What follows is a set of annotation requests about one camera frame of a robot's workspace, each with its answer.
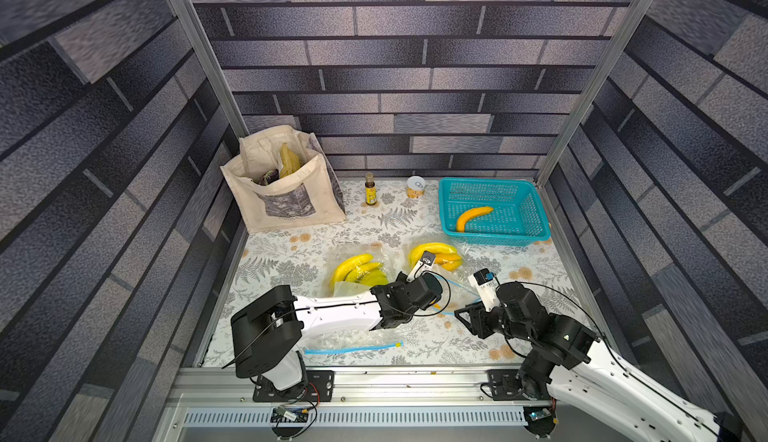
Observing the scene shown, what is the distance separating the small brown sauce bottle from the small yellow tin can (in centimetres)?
14

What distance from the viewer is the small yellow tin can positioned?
113 centimetres

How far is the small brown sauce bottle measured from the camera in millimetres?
1054

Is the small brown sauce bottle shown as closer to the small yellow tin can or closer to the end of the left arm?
the small yellow tin can
